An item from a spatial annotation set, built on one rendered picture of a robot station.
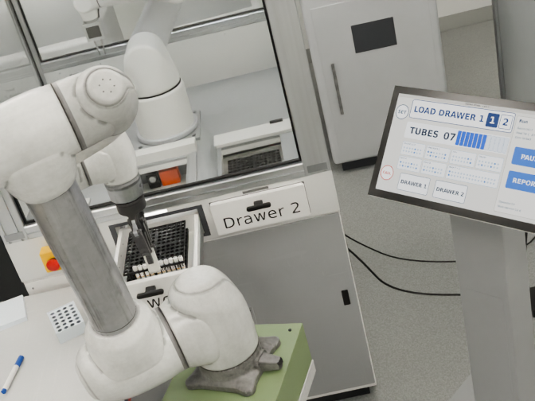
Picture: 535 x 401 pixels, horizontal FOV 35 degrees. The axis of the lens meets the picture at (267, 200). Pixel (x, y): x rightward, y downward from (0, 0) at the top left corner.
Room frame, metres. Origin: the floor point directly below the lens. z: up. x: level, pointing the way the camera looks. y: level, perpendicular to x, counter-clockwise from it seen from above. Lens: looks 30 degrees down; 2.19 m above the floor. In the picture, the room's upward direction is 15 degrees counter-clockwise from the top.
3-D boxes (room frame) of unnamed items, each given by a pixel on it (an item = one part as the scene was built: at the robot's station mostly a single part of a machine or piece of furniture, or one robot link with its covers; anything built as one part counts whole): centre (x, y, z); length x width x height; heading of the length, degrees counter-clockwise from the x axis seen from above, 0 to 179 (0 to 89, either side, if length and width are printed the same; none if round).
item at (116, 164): (1.90, 0.35, 1.33); 0.13 x 0.11 x 0.16; 103
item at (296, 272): (2.72, 0.26, 0.40); 1.03 x 0.95 x 0.80; 86
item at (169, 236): (2.12, 0.35, 0.87); 0.22 x 0.18 x 0.06; 176
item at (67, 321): (2.04, 0.65, 0.78); 0.12 x 0.08 x 0.04; 19
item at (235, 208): (2.22, 0.03, 0.87); 0.29 x 0.02 x 0.11; 86
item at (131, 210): (1.90, 0.34, 1.15); 0.08 x 0.07 x 0.09; 176
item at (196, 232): (2.13, 0.35, 0.86); 0.40 x 0.26 x 0.06; 176
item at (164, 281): (1.92, 0.36, 0.87); 0.29 x 0.02 x 0.11; 86
